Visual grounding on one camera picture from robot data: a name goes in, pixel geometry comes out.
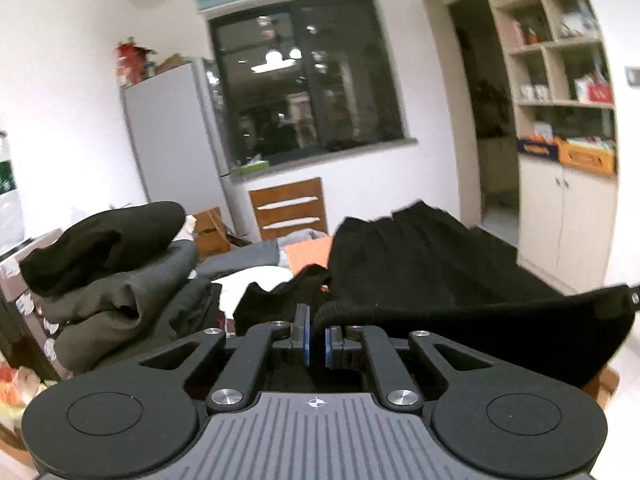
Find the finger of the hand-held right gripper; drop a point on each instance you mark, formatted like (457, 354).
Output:
(634, 298)

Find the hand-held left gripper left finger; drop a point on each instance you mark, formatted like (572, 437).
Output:
(306, 347)

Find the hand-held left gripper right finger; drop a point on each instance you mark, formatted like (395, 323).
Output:
(330, 350)

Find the black pants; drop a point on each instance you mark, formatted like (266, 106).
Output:
(450, 280)

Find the orange patterned table mat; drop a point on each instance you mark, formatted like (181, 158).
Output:
(310, 255)

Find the beige shelf cabinet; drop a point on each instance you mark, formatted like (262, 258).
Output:
(565, 220)

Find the grey folded cloth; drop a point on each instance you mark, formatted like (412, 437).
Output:
(235, 262)

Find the wooden chair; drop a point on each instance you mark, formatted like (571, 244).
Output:
(287, 192)

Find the black folded garment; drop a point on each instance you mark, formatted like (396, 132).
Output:
(150, 330)
(110, 240)

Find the dark blue orange box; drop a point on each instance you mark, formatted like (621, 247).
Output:
(537, 149)

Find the dark grey folded garment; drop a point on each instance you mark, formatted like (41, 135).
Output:
(140, 280)

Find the green tissue box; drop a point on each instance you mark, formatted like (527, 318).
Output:
(252, 167)

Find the grey refrigerator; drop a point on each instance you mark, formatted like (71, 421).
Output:
(170, 135)

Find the dark framed window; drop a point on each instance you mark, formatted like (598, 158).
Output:
(310, 75)

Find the floral printed bag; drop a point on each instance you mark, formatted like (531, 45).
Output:
(20, 390)

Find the small cardboard box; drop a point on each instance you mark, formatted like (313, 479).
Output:
(170, 62)

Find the red decoration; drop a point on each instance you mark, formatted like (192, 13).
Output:
(131, 62)

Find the large water jug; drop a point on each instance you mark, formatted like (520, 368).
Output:
(7, 185)

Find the wall switch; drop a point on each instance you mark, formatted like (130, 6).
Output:
(633, 76)

